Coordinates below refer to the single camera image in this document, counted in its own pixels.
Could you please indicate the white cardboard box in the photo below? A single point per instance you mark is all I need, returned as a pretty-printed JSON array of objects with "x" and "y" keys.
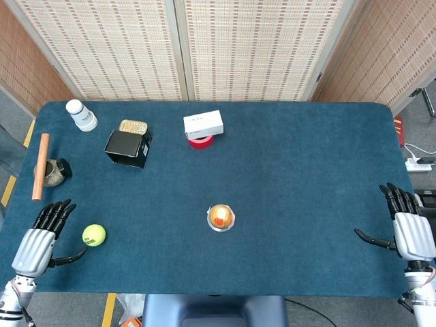
[{"x": 203, "y": 124}]

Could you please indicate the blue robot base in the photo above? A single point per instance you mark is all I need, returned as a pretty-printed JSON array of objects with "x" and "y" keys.
[{"x": 214, "y": 310}]

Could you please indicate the orange object on floor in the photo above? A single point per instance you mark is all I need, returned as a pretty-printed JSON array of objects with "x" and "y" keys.
[{"x": 131, "y": 322}]

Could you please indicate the white paper cup stack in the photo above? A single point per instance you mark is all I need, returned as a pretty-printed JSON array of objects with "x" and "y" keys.
[{"x": 81, "y": 116}]

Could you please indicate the red tape roll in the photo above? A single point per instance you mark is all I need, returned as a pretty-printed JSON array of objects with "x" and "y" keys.
[{"x": 201, "y": 142}]

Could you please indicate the white plastic bag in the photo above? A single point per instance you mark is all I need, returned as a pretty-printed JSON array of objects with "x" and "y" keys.
[{"x": 131, "y": 303}]

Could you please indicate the orange fruit jelly cup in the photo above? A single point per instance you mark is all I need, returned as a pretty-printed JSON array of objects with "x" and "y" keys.
[{"x": 221, "y": 217}]

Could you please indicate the yellow tennis ball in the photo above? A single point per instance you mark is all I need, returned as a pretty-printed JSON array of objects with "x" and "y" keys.
[{"x": 94, "y": 235}]

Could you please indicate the glass jar with black lid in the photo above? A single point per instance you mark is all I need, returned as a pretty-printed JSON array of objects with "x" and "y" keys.
[{"x": 56, "y": 172}]

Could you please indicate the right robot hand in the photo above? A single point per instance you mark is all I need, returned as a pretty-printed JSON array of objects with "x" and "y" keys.
[{"x": 410, "y": 231}]

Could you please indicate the gold metal tin can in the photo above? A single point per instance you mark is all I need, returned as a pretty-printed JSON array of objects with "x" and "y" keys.
[{"x": 133, "y": 126}]

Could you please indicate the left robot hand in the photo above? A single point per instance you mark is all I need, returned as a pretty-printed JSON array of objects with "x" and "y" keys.
[{"x": 35, "y": 243}]

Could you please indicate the woven folding screen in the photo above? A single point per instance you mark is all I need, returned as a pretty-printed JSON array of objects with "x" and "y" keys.
[{"x": 238, "y": 47}]

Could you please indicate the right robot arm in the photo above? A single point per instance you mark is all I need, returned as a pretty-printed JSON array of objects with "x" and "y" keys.
[{"x": 420, "y": 289}]

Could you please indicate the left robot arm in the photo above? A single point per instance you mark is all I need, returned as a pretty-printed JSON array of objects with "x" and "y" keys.
[{"x": 15, "y": 294}]

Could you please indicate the blue table cloth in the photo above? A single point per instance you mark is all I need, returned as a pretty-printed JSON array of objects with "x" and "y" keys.
[{"x": 238, "y": 177}]

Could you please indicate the black metal stand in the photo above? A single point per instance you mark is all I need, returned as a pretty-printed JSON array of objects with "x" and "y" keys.
[{"x": 425, "y": 97}]

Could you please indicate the white power strip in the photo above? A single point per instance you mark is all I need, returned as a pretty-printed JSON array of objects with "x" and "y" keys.
[{"x": 418, "y": 166}]

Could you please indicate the red and yellow bag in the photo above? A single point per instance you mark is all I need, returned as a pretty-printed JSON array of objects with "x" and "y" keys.
[{"x": 399, "y": 131}]

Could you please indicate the wooden rolling pin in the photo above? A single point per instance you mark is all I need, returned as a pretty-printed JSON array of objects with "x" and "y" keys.
[{"x": 41, "y": 166}]

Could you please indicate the black cardboard box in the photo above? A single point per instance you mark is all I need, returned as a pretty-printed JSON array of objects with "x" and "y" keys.
[{"x": 127, "y": 149}]

